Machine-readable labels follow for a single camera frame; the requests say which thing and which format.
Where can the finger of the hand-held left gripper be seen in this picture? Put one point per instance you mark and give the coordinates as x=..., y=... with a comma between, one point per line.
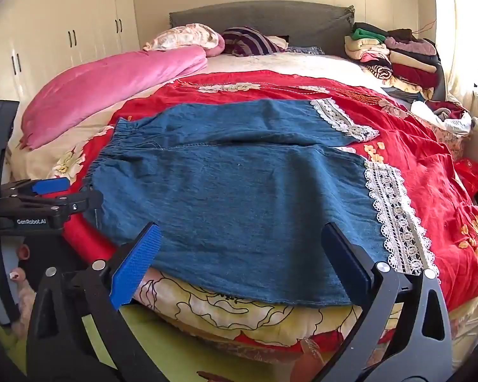
x=49, y=186
x=83, y=201

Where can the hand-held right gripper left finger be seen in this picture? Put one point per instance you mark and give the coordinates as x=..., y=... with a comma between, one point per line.
x=137, y=264

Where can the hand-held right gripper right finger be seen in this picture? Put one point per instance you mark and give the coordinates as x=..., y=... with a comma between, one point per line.
x=344, y=260

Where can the blue pants with lace hems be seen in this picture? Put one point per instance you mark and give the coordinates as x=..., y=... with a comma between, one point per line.
x=231, y=207

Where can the person's left hand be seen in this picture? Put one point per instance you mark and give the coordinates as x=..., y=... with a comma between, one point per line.
x=24, y=252

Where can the pink quilt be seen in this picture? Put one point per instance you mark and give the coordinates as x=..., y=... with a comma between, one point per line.
x=103, y=87

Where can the red floral blanket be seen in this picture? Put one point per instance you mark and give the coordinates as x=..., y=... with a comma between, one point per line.
x=422, y=167

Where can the cream wardrobe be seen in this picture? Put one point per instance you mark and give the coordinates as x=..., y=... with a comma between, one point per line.
x=63, y=16

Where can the pink floral cloth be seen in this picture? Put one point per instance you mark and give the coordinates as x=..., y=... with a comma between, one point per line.
x=448, y=141

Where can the maroon and white garment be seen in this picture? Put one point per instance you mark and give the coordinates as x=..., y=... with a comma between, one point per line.
x=426, y=112

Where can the pink cream floral pillow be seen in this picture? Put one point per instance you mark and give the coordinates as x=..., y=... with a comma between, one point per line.
x=183, y=36

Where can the stack of folded clothes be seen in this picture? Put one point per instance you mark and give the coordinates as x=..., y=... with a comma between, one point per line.
x=406, y=59

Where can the blue patterned cloth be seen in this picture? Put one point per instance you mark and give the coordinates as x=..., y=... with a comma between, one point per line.
x=304, y=50

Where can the purple striped pillow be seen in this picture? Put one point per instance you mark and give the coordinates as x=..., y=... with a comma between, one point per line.
x=249, y=41

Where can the grey upholstered headboard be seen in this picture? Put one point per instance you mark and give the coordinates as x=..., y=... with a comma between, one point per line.
x=294, y=24

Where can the cream curtain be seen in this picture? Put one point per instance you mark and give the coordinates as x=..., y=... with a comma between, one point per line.
x=466, y=28

